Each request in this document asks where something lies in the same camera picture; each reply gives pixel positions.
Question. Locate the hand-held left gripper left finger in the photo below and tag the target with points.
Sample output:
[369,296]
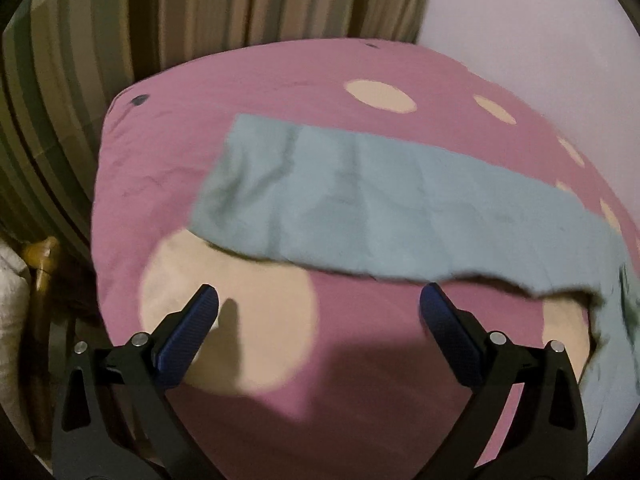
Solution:
[192,320]

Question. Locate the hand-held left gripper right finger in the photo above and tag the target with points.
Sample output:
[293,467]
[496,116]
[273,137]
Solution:
[440,320]

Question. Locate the light grey-blue quilted jacket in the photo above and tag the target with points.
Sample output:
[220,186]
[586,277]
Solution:
[375,200]

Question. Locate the wooden rattan chair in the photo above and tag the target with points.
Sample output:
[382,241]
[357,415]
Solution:
[42,255]

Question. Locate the white cloth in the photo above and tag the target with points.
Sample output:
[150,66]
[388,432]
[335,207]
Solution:
[10,300]

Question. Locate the pink bed sheet cream dots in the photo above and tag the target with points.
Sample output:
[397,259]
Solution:
[200,110]

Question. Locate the green brown plaid striped cloth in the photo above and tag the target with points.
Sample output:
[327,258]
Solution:
[75,85]

